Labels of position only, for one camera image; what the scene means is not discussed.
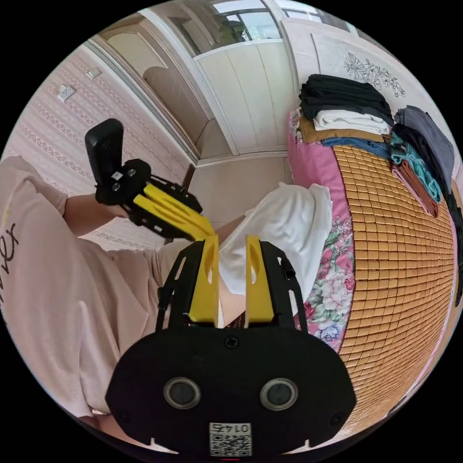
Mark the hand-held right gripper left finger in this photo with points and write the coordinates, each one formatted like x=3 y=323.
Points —
x=206 y=285

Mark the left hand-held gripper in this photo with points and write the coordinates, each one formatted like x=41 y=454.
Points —
x=124 y=182

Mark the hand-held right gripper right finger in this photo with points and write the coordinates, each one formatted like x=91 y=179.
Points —
x=258 y=289

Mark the white short sleeve shirt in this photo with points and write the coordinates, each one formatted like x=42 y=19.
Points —
x=285 y=224

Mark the person's left forearm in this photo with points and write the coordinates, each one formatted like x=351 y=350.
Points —
x=88 y=215

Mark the person's left hand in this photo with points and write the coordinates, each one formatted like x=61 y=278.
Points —
x=119 y=212

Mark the beige wooden door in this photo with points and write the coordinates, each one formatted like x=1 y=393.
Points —
x=162 y=90

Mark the person's body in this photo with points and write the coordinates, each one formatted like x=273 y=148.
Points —
x=72 y=289

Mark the bed with woven mat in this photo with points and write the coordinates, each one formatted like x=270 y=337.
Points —
x=390 y=260

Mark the pile of clothes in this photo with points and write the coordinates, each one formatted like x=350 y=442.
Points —
x=419 y=159
x=343 y=105

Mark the window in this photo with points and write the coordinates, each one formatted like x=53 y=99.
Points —
x=253 y=23

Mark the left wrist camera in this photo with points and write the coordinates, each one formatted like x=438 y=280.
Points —
x=105 y=152

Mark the white wall socket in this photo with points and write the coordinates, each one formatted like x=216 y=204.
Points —
x=66 y=92

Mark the white light switch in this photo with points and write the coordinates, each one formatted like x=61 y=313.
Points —
x=93 y=73

